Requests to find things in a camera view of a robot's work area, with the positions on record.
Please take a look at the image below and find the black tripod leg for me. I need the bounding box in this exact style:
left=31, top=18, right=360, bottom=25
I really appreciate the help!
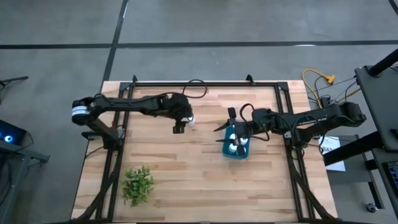
left=0, top=76, right=29, bottom=105

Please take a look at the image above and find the white paper sheet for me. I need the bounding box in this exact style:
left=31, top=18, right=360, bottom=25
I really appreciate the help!
left=318, top=136, right=346, bottom=172

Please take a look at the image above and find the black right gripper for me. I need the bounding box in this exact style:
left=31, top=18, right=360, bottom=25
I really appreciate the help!
left=213, top=107, right=254, bottom=157

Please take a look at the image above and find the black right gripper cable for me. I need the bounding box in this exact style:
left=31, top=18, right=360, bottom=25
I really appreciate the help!
left=238, top=103, right=271, bottom=142

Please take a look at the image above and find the yellow extension cable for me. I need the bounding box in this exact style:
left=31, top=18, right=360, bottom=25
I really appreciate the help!
left=302, top=68, right=336, bottom=108

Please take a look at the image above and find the black equipment stand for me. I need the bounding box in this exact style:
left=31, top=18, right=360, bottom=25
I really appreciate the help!
left=0, top=139, right=50, bottom=224

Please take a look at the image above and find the green artificial plant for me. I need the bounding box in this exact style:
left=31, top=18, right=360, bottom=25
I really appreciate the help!
left=119, top=164, right=155, bottom=208

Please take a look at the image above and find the black cart base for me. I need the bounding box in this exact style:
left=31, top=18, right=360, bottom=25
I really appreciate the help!
left=322, top=130, right=398, bottom=218

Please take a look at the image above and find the teal plastic basket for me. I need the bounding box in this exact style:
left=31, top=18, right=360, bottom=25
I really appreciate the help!
left=222, top=124, right=250, bottom=160

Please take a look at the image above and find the computer case with blue light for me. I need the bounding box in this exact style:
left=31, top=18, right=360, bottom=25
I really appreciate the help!
left=0, top=119, right=27, bottom=146

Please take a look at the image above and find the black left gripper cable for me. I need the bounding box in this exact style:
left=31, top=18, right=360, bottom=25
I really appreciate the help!
left=182, top=79, right=208, bottom=100

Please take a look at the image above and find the black aluminium table frame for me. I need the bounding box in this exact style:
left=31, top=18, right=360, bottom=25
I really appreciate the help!
left=70, top=74, right=339, bottom=223

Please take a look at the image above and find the black pole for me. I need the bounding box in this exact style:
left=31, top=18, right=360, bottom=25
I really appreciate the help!
left=368, top=48, right=398, bottom=77

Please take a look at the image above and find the black cart top panel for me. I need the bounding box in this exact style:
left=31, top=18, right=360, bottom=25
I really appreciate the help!
left=354, top=65, right=398, bottom=152

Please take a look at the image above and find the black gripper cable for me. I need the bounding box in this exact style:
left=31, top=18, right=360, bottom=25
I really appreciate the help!
left=238, top=103, right=271, bottom=142
left=182, top=79, right=208, bottom=100

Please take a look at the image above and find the dark panel with coloured keys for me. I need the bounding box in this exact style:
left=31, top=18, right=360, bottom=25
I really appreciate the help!
left=385, top=161, right=398, bottom=187

